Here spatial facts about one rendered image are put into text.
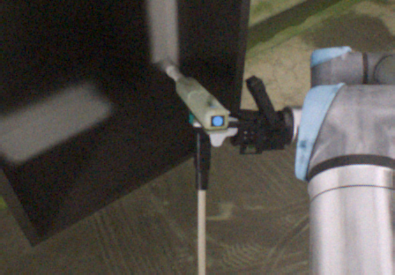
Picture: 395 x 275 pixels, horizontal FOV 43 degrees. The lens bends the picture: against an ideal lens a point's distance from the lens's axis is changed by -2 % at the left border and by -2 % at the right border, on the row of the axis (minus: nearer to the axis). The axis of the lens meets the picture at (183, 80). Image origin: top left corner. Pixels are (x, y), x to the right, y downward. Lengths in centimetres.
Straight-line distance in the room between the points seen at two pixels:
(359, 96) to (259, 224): 114
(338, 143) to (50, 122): 101
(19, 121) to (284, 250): 87
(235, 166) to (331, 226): 133
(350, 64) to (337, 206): 65
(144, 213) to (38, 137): 52
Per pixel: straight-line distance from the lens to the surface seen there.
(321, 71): 117
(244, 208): 174
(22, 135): 146
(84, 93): 149
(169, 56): 149
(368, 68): 117
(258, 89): 109
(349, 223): 54
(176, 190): 182
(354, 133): 58
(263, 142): 112
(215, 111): 97
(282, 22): 246
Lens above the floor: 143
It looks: 38 degrees down
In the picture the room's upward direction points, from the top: 10 degrees counter-clockwise
